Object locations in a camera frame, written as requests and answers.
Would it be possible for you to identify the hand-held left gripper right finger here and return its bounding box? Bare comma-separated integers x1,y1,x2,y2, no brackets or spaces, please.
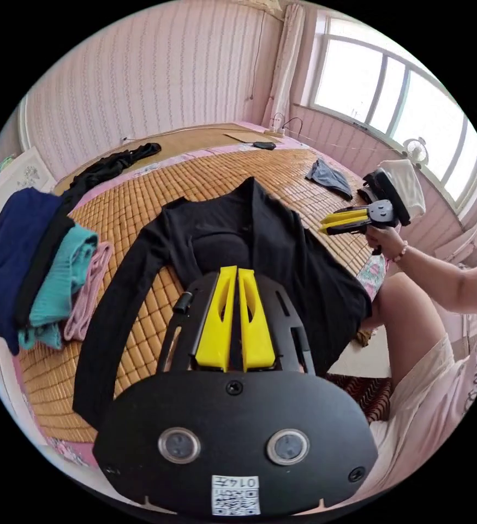
238,268,276,372

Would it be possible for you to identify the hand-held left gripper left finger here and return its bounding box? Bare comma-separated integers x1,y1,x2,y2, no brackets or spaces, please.
194,265,238,372

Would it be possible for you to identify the black long sleeve shirt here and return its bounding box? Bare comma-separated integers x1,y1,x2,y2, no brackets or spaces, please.
73,176,373,431

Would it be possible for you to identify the person's right forearm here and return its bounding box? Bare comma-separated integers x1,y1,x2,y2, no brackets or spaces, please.
393,242,477,315

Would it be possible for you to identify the person's right hand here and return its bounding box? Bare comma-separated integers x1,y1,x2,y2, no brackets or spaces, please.
363,225,409,263

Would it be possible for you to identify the grey garment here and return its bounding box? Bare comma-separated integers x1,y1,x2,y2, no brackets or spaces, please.
305,158,354,201

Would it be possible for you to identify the white garment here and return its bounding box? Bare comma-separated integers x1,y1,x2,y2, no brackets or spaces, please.
379,158,427,218

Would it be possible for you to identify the small white fan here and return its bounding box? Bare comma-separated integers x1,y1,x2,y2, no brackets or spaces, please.
401,137,430,168

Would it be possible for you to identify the flat cardboard sheet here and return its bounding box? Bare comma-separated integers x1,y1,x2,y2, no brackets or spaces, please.
223,127,283,144

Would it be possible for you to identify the dark patterned floor rug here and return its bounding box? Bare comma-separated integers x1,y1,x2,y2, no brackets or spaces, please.
324,373,393,425

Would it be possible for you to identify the window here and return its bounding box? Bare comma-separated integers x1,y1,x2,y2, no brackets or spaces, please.
302,22,477,216

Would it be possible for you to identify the bed with woven mat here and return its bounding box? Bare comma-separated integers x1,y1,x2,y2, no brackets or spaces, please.
13,122,391,467

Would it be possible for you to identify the pale curtain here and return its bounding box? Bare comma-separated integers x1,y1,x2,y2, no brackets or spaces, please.
261,3,307,124

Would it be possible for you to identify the person's body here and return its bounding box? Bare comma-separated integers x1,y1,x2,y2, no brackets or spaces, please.
355,229,477,517

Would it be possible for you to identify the black crumpled garment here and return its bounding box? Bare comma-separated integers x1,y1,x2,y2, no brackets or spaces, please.
54,142,162,206

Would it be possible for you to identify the pile of clothes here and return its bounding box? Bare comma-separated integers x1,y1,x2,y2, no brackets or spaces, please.
0,187,113,356

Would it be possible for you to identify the white power strip with cables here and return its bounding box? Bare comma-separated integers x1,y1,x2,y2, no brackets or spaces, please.
263,112,305,139

